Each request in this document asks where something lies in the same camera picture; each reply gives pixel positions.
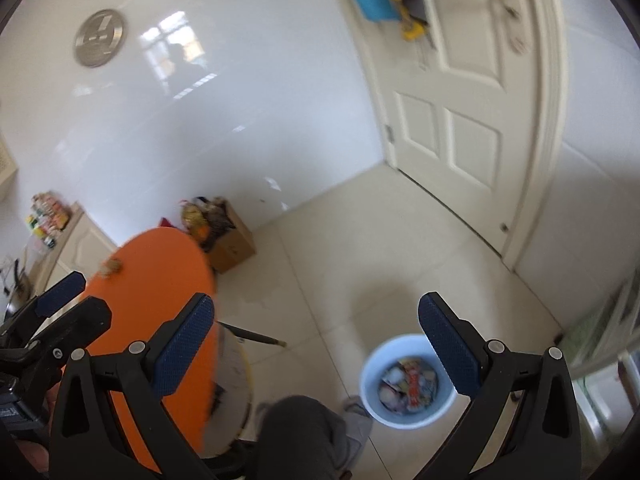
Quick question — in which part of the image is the dark sauce bottle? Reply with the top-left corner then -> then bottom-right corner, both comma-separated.
37,192 -> 56,233

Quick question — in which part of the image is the person's leg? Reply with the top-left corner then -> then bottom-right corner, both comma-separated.
255,395 -> 348,480

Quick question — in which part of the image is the black table leg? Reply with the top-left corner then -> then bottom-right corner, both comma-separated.
220,322 -> 288,348

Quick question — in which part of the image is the white tissue wad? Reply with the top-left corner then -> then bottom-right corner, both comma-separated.
382,365 -> 407,390

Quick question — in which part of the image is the cream kitchen base cabinet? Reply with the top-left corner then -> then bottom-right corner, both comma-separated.
0,202 -> 118,311

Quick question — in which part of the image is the yellow cooking oil bottle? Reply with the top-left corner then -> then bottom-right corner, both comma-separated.
180,202 -> 208,233

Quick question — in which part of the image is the white round stool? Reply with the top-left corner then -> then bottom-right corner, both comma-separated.
200,332 -> 253,458

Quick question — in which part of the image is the cardboard box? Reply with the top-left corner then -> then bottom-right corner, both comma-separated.
205,202 -> 257,275

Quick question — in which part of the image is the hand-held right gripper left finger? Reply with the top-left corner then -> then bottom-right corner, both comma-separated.
48,294 -> 217,480

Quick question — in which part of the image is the grey slipper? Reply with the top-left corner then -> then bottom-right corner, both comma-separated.
342,396 -> 375,461

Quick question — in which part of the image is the light blue plastic bucket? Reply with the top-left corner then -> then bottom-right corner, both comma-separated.
359,334 -> 458,428

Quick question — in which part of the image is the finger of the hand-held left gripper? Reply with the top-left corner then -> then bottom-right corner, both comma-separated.
0,271 -> 86,341
0,296 -> 113,388

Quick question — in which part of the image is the amber bottle with red label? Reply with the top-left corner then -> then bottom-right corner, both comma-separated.
52,200 -> 71,233

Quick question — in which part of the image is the red snack packet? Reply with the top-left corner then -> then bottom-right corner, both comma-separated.
406,362 -> 425,408

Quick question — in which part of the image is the steel wok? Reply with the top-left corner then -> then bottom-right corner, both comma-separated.
0,257 -> 31,311

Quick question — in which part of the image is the white panel door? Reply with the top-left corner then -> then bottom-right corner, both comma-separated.
350,0 -> 571,273

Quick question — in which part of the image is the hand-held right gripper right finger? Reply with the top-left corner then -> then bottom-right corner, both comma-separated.
415,291 -> 583,480

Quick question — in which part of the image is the person's left hand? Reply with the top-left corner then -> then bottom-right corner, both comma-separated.
17,385 -> 63,473

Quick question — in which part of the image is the white framed glass door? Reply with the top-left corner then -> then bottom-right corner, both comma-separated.
555,267 -> 640,441

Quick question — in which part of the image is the orange round table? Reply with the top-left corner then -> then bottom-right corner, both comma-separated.
60,226 -> 219,476

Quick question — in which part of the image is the cream lattice door cabinet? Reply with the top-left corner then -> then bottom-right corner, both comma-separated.
0,137 -> 18,201

